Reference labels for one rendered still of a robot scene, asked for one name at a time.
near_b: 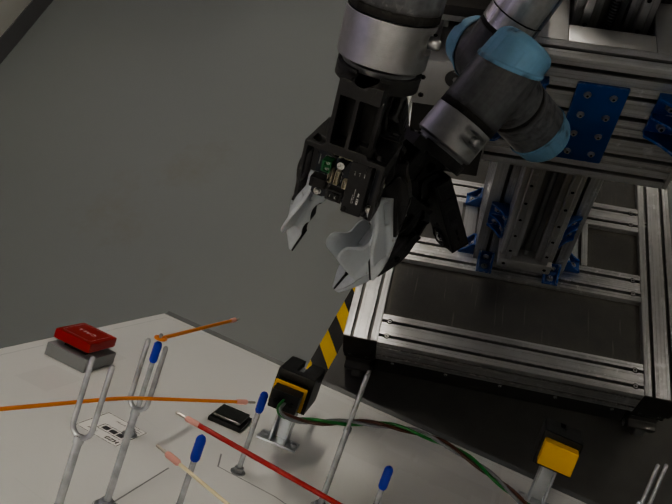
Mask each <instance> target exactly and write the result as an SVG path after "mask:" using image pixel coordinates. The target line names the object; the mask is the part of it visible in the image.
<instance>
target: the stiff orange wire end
mask: <svg viewBox="0 0 672 504"><path fill-rule="evenodd" d="M237 320H239V318H230V319H229V320H225V321H221V322H217V323H213V324H209V325H205V326H201V327H197V328H193V329H189V330H185V331H181V332H177V333H172V334H168V335H164V336H163V337H162V338H159V335H155V336H154V338H155V339H156V340H158V341H161V342H165V341H167V339H169V338H173V337H176V336H180V335H184V334H188V333H192V332H196V331H200V330H204V329H208V328H212V327H215V326H219V325H223V324H227V323H234V322H236V321H237Z"/></svg>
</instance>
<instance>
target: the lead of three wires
mask: <svg viewBox="0 0 672 504"><path fill-rule="evenodd" d="M284 401H285V399H282V400H281V401H280V402H279V403H278V405H277V408H276V411H277V414H278V415H279V416H280V417H281V418H283V419H286V420H288V421H290V422H293V423H297V424H312V425H318V426H334V425H340V426H346V425H347V422H348V419H340V418H334V419H319V418H309V417H297V416H294V415H292V414H289V413H286V412H284V411H283V410H282V408H283V407H284V406H285V405H286V403H285V402H284ZM283 402H284V403H283Z"/></svg>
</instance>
